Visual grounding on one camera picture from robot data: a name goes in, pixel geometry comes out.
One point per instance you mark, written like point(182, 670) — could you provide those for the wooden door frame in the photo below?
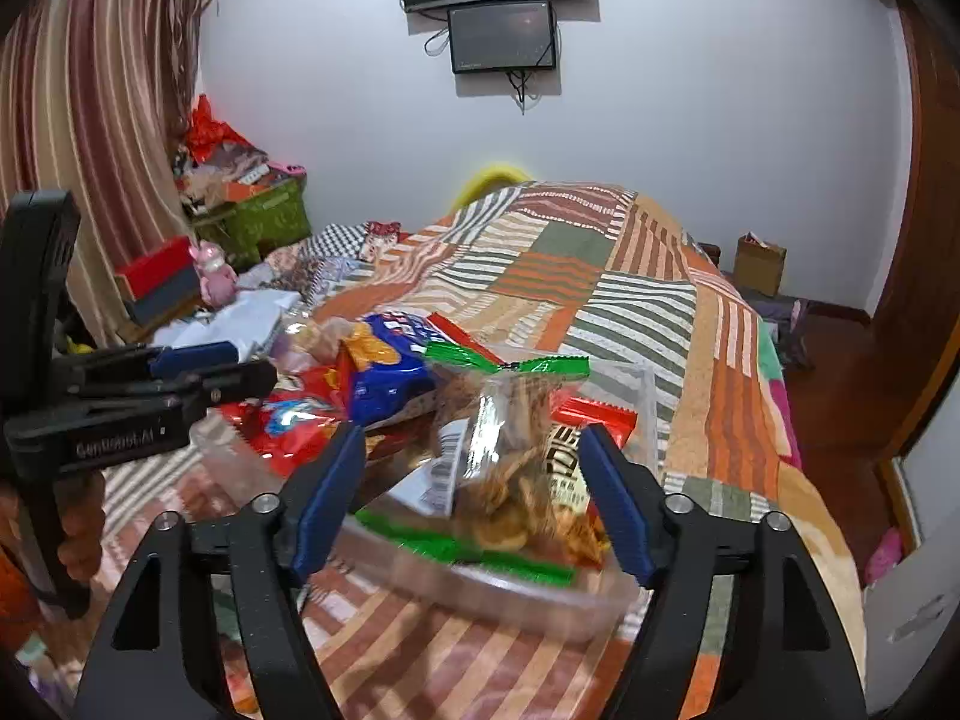
point(926, 202)

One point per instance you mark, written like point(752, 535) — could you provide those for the white cloth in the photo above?
point(240, 319)

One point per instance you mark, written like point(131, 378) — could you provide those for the brown paper bag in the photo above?
point(759, 266)

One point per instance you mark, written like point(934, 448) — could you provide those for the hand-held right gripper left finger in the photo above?
point(330, 502)

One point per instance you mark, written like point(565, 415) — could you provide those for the grey cloth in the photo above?
point(784, 330)

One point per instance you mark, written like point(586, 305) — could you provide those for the clear plastic container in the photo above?
point(525, 607)

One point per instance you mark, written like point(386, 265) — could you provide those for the person's left hand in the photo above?
point(81, 532)

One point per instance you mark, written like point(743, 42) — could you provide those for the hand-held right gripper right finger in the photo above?
point(619, 510)

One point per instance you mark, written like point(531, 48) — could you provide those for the pink slipper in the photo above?
point(885, 555)

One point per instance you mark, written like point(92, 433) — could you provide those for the small red patterned bag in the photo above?
point(382, 238)

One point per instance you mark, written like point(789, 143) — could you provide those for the beige bread packet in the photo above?
point(566, 465)

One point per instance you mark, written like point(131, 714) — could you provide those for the red plastic bag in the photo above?
point(214, 127)

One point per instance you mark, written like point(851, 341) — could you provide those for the red shoe box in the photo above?
point(154, 262)

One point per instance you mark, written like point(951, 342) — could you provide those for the floral bed sheet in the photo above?
point(22, 600)

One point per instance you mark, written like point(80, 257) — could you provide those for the grey box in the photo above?
point(161, 300)

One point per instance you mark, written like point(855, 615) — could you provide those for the patchwork striped blanket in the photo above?
point(637, 277)

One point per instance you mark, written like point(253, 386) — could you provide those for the blue snack packet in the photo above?
point(390, 390)

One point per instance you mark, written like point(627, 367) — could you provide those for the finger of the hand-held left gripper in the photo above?
point(195, 356)
point(240, 381)

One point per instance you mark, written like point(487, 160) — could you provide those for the patterned fabric pile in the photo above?
point(330, 262)

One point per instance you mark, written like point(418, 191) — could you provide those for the pink plush toy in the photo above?
point(214, 277)

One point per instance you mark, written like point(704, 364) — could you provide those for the clear bag of brown snacks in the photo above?
point(510, 480)

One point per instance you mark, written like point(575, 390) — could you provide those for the pile of household clutter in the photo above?
point(225, 172)

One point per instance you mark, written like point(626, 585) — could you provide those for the red snack packet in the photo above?
point(292, 427)

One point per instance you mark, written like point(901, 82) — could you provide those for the small black monitor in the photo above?
point(502, 37)

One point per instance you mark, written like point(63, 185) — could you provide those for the green storage box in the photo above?
point(262, 217)

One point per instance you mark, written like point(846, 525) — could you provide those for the striped curtain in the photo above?
point(90, 127)

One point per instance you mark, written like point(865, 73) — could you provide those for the red green peanut packet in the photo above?
point(457, 334)

